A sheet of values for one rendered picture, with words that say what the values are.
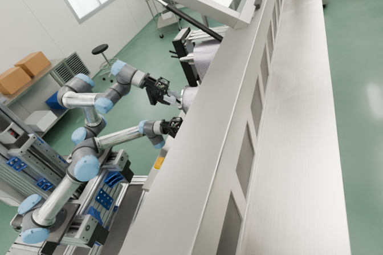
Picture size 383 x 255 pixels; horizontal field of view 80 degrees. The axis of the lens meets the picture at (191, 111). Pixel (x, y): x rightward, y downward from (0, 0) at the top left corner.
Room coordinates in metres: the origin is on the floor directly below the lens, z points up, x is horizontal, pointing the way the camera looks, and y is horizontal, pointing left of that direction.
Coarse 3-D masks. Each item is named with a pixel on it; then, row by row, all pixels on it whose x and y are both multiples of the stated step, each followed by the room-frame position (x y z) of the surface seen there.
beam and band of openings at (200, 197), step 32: (256, 0) 0.63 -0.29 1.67; (256, 32) 0.48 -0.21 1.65; (224, 64) 0.40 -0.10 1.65; (256, 64) 0.43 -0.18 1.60; (224, 96) 0.30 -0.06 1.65; (256, 96) 0.41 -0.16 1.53; (192, 128) 0.26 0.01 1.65; (224, 128) 0.24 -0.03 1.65; (256, 128) 0.37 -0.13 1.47; (192, 160) 0.20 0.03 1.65; (224, 160) 0.20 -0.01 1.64; (256, 160) 0.31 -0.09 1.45; (160, 192) 0.18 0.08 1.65; (192, 192) 0.16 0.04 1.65; (224, 192) 0.17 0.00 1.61; (160, 224) 0.14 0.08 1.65; (192, 224) 0.12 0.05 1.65; (224, 224) 0.15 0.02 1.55
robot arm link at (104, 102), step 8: (64, 88) 1.25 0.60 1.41; (112, 88) 1.01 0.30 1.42; (64, 96) 1.17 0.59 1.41; (72, 96) 1.13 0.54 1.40; (80, 96) 1.08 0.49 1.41; (88, 96) 1.04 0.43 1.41; (96, 96) 1.00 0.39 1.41; (104, 96) 0.96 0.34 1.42; (112, 96) 0.97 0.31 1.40; (120, 96) 0.99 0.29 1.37; (64, 104) 1.15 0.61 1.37; (72, 104) 1.11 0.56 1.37; (80, 104) 1.06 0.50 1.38; (88, 104) 1.02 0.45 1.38; (96, 104) 0.94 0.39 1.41; (104, 104) 0.93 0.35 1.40; (112, 104) 0.94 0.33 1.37; (104, 112) 0.93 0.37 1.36
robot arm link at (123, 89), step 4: (116, 80) 1.04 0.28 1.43; (112, 84) 1.04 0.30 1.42; (116, 84) 1.03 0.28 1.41; (120, 84) 1.03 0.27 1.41; (124, 84) 1.02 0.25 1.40; (128, 84) 1.03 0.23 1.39; (116, 88) 1.01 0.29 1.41; (120, 88) 1.01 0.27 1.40; (124, 88) 1.02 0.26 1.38; (128, 88) 1.04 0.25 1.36; (120, 92) 1.00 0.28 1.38; (124, 92) 1.02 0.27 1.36; (128, 92) 1.07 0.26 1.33
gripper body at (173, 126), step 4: (164, 120) 0.96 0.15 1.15; (172, 120) 0.92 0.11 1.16; (176, 120) 0.91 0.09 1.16; (180, 120) 0.90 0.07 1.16; (160, 124) 0.94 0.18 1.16; (164, 124) 0.92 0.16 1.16; (168, 124) 0.91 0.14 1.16; (172, 124) 0.91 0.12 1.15; (176, 124) 0.89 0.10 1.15; (180, 124) 0.89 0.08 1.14; (160, 128) 0.93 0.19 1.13; (164, 128) 0.94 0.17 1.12; (168, 128) 0.92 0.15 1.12; (172, 128) 0.89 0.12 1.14; (176, 128) 0.86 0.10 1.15; (164, 132) 0.92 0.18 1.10; (172, 132) 0.89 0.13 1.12; (176, 132) 0.89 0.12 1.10
